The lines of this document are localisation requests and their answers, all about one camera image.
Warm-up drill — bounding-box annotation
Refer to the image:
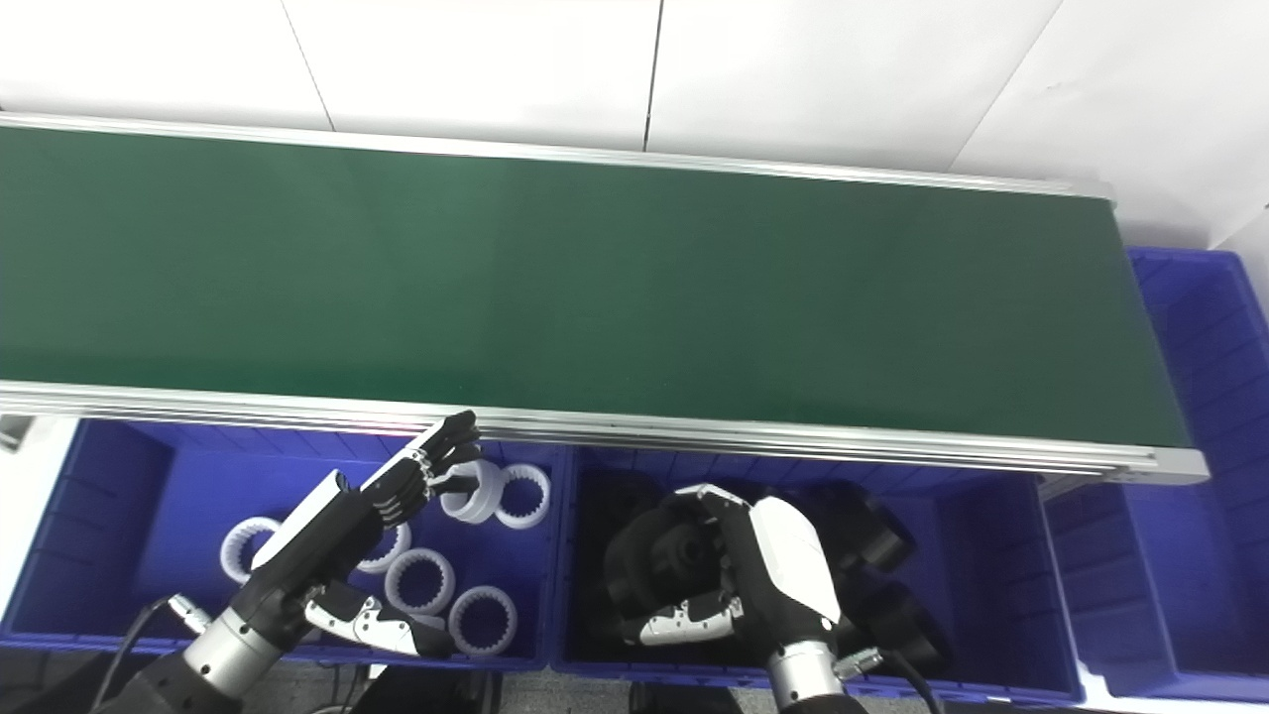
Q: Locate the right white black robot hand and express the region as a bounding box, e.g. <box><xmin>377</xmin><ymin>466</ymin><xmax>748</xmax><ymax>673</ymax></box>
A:
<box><xmin>637</xmin><ymin>483</ymin><xmax>844</xmax><ymax>664</ymax></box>

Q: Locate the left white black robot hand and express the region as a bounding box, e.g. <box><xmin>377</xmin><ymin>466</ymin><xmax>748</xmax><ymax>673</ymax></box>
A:
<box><xmin>231</xmin><ymin>410</ymin><xmax>484</xmax><ymax>658</ymax></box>

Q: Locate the green conveyor belt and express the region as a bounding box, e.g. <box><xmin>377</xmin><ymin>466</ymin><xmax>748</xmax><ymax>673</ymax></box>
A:
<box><xmin>0</xmin><ymin>126</ymin><xmax>1191</xmax><ymax>449</ymax></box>
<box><xmin>0</xmin><ymin>112</ymin><xmax>1211</xmax><ymax>487</ymax></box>

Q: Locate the blue bin with white rings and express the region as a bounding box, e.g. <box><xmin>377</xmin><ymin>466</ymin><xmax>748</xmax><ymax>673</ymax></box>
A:
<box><xmin>0</xmin><ymin>416</ymin><xmax>561</xmax><ymax>673</ymax></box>

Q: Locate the blue bin with black parts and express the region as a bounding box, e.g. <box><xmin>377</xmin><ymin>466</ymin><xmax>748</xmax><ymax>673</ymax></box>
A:
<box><xmin>550</xmin><ymin>446</ymin><xmax>1085</xmax><ymax>705</ymax></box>

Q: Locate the empty blue bin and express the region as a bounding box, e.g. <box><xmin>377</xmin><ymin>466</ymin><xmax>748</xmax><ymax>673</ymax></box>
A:
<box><xmin>1044</xmin><ymin>248</ymin><xmax>1269</xmax><ymax>700</ymax></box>

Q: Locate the white toothed ring part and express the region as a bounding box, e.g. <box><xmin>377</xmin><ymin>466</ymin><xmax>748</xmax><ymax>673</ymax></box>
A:
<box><xmin>357</xmin><ymin>523</ymin><xmax>412</xmax><ymax>574</ymax></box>
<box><xmin>448</xmin><ymin>585</ymin><xmax>519</xmax><ymax>658</ymax></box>
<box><xmin>440</xmin><ymin>458</ymin><xmax>502</xmax><ymax>525</ymax></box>
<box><xmin>219</xmin><ymin>517</ymin><xmax>284</xmax><ymax>584</ymax></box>
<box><xmin>385</xmin><ymin>547</ymin><xmax>457</xmax><ymax>616</ymax></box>
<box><xmin>494</xmin><ymin>463</ymin><xmax>552</xmax><ymax>530</ymax></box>

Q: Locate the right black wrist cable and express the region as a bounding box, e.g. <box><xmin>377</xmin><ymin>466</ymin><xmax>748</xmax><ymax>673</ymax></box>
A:
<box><xmin>833</xmin><ymin>647</ymin><xmax>943</xmax><ymax>714</ymax></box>

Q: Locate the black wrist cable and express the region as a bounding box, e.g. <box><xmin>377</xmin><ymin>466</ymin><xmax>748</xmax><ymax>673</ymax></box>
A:
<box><xmin>833</xmin><ymin>647</ymin><xmax>943</xmax><ymax>714</ymax></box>
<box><xmin>94</xmin><ymin>593</ymin><xmax>216</xmax><ymax>714</ymax></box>

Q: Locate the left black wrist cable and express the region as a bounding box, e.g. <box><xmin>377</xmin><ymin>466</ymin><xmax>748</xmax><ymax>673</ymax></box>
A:
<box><xmin>94</xmin><ymin>593</ymin><xmax>216</xmax><ymax>714</ymax></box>

